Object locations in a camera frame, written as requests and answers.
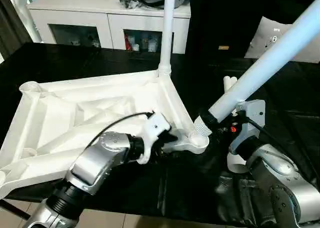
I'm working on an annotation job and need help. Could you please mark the white plastic table leg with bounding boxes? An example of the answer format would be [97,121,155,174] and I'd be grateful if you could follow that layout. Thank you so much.
[158,0,177,79]
[229,76,240,92]
[193,0,320,137]
[223,76,251,175]

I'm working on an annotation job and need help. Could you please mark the white plastic table top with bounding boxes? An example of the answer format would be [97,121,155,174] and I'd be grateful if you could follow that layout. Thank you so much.
[0,69,210,199]

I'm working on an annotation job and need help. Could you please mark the black work mat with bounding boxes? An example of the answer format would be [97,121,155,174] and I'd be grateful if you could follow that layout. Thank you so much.
[0,42,320,226]

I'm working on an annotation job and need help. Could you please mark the white glass-door cabinet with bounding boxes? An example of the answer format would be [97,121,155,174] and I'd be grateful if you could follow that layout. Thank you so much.
[26,0,192,55]

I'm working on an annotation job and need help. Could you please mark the grey curtain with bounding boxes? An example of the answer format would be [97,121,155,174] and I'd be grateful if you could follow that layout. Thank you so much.
[0,0,32,54]

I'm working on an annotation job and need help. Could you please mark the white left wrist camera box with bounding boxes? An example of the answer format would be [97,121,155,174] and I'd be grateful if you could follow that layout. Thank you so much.
[136,112,173,165]

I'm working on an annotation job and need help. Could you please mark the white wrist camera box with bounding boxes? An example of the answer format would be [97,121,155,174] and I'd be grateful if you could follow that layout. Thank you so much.
[234,100,266,154]
[136,112,173,165]

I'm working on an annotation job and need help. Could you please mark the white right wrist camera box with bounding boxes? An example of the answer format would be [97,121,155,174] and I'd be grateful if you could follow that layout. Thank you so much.
[234,100,266,154]

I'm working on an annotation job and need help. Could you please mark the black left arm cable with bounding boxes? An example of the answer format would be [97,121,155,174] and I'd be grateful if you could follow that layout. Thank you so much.
[81,111,157,162]

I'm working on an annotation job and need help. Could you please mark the black table frame bar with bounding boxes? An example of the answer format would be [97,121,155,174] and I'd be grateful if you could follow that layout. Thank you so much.
[0,198,32,221]

